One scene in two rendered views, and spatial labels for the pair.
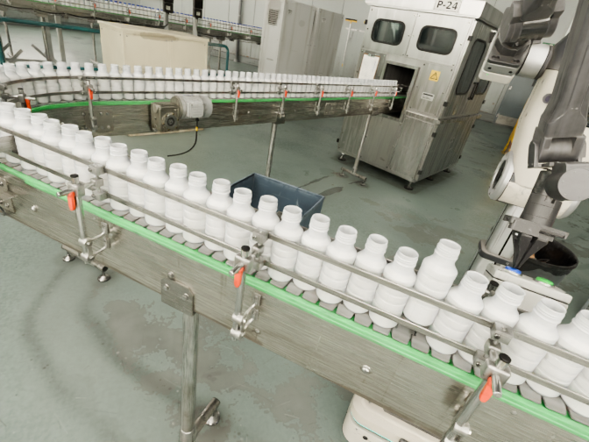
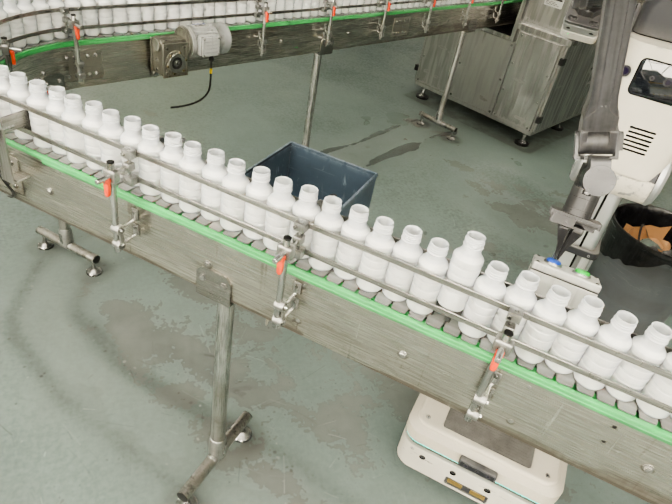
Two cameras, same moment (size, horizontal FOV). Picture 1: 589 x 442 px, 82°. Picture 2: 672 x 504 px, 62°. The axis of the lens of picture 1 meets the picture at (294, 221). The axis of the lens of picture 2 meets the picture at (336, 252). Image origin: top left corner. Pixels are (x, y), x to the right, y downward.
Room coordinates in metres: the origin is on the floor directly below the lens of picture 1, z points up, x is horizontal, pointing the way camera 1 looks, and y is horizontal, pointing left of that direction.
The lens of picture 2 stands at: (-0.37, -0.03, 1.74)
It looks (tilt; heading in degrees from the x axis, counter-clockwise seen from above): 36 degrees down; 0
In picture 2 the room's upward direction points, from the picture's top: 11 degrees clockwise
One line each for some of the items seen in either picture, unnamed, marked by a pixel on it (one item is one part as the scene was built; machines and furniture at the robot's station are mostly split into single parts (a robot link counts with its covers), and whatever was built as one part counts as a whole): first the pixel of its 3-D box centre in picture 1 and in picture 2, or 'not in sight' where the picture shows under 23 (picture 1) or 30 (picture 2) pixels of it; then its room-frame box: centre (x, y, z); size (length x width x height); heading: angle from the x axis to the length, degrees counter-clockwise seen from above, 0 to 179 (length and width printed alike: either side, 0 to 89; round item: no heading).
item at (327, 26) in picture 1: (313, 62); not in sight; (7.66, 0.24, 0.96); 0.82 x 0.50 x 1.91; 143
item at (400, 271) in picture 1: (394, 287); (429, 276); (0.52, -0.21, 1.08); 0.06 x 0.06 x 0.17
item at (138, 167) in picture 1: (140, 183); (173, 167); (0.74, 0.39, 1.08); 0.06 x 0.06 x 0.17
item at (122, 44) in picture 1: (157, 81); not in sight; (4.56, 2.10, 0.59); 1.10 x 0.62 x 1.18; 143
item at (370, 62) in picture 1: (367, 68); not in sight; (4.55, -0.52, 1.22); 0.23 x 0.04 x 0.32; 53
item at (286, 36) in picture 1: (283, 59); not in sight; (6.95, 0.79, 0.96); 0.82 x 0.50 x 1.91; 143
